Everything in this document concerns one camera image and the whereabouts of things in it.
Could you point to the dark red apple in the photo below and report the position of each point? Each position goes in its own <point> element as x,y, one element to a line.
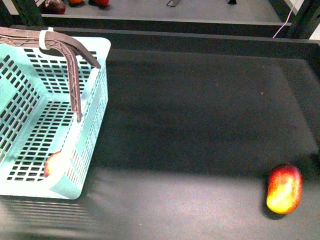
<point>57,7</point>

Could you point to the red yellow mango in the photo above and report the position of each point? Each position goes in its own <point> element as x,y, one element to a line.
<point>284,190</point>

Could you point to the orange red apple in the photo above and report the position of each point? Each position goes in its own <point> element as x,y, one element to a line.
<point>73,3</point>

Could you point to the red yellow apple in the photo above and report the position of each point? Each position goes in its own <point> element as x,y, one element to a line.
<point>53,163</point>

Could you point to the black triangular divider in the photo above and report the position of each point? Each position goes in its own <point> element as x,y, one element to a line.
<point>231,2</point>

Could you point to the black shelf post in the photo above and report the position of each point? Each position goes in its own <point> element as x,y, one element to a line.
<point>306,21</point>

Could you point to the light blue plastic basket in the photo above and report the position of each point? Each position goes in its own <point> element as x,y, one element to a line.
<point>36,119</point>

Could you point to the white zip tie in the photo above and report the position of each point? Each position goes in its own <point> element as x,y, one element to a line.
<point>42,38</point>

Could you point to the red apple right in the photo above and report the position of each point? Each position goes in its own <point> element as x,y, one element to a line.
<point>99,3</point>

